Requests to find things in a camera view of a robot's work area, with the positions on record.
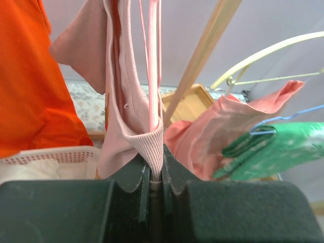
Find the blue wire hanger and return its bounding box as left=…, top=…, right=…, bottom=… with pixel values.
left=250, top=104, right=324, bottom=136

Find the green tie dye shirt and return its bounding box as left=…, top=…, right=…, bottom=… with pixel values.
left=213, top=123, right=323, bottom=180

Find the cream plastic hanger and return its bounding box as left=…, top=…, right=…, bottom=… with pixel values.
left=210, top=30, right=323, bottom=90

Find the wooden clothes rack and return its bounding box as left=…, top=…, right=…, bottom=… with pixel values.
left=161, top=84, right=323, bottom=216
left=164, top=1, right=241, bottom=123

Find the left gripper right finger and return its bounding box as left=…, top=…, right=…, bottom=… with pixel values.
left=162, top=147, right=323, bottom=242

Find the dusty pink t shirt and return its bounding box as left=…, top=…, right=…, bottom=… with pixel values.
left=50, top=1, right=164, bottom=181

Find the white plastic laundry basket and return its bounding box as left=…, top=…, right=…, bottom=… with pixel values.
left=1, top=146, right=101, bottom=169

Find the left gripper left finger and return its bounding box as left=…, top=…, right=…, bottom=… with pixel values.
left=1, top=155, right=150, bottom=242

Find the pale pink cloth in basket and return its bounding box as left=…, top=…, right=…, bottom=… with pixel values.
left=0, top=159, right=89, bottom=184

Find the right wooden clothes rack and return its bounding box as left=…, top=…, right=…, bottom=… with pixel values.
left=161, top=84, right=323, bottom=216

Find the pink wire hanger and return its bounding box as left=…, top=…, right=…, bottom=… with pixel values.
left=139, top=0, right=163, bottom=132

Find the salmon pink shirt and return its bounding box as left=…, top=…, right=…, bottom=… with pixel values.
left=164, top=80, right=304, bottom=180

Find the left wooden clothes rack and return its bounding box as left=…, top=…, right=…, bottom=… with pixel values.
left=164, top=1, right=241, bottom=123

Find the orange t shirt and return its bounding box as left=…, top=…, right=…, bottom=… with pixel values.
left=1, top=1, right=92, bottom=158

